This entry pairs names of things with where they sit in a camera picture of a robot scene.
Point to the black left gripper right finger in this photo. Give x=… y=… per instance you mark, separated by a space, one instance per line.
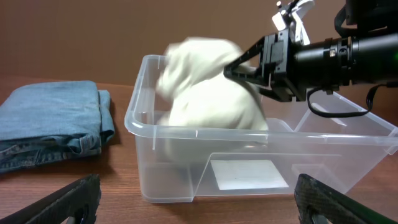
x=319 y=203

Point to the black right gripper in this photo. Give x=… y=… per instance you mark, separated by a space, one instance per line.
x=275 y=69

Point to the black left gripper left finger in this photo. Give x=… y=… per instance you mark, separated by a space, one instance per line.
x=74 y=203

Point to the cream cloth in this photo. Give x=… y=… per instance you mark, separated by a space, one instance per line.
x=200 y=95

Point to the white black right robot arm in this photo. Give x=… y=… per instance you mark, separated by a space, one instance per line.
x=366 y=51

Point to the white label on container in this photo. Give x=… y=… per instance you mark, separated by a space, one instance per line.
x=247 y=174

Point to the clear plastic storage container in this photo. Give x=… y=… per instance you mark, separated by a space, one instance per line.
x=174 y=162

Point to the folded blue denim jeans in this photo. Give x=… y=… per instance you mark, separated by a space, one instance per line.
x=50 y=122

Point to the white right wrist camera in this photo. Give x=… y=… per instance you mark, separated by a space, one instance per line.
x=290 y=16

